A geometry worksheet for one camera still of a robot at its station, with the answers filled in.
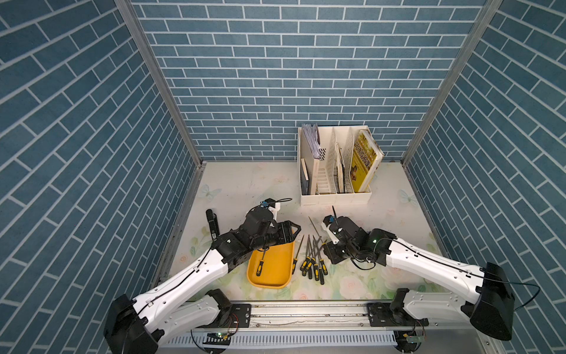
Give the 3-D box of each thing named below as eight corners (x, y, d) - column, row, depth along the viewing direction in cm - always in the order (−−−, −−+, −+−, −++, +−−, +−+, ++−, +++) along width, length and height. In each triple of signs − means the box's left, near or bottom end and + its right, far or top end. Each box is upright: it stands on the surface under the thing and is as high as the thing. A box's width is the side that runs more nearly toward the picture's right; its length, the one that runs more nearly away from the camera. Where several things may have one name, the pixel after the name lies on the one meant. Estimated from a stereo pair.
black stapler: (213, 240, 93) (210, 235, 89) (208, 215, 101) (205, 210, 97) (221, 237, 94) (219, 232, 90) (216, 213, 102) (213, 207, 98)
